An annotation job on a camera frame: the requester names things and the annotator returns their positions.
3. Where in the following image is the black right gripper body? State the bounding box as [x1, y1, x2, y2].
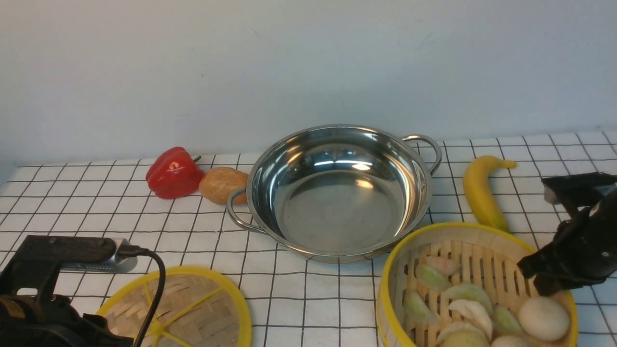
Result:
[518, 172, 617, 296]

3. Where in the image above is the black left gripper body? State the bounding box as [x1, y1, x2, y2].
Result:
[0, 235, 133, 347]

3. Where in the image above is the bamboo steamer basket yellow rim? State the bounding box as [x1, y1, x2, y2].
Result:
[376, 223, 579, 347]

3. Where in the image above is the woven bamboo steamer lid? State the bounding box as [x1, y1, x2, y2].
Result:
[97, 266, 253, 347]

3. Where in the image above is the white round steamed bun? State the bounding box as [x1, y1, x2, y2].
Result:
[518, 296, 571, 343]

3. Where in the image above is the green dumpling right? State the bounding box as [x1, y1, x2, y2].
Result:
[491, 305, 523, 336]

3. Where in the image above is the green dumpling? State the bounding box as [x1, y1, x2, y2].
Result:
[441, 283, 493, 315]
[491, 305, 523, 336]
[415, 264, 452, 292]
[403, 290, 439, 325]

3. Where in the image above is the green dumpling centre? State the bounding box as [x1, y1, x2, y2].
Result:
[441, 283, 493, 315]

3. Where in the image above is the white dumpling centre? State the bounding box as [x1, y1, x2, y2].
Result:
[449, 299, 494, 341]

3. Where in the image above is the yellow banana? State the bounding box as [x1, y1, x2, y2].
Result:
[463, 155, 517, 233]

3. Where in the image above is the pink-tinted dumpling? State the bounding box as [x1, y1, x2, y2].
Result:
[424, 255, 461, 277]

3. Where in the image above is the green dumpling upper left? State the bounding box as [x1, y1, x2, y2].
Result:
[415, 264, 452, 292]

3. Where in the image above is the green dumpling lower left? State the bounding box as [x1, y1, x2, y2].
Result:
[403, 290, 439, 325]

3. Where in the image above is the red bell pepper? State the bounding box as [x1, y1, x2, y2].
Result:
[145, 147, 205, 200]

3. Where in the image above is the brown potato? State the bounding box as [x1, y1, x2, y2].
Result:
[198, 166, 249, 206]

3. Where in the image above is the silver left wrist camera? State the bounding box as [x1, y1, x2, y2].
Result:
[60, 239, 138, 274]

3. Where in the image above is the black left camera cable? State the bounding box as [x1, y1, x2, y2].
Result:
[116, 244, 167, 347]

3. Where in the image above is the stainless steel two-handled pot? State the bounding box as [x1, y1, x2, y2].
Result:
[226, 124, 443, 264]

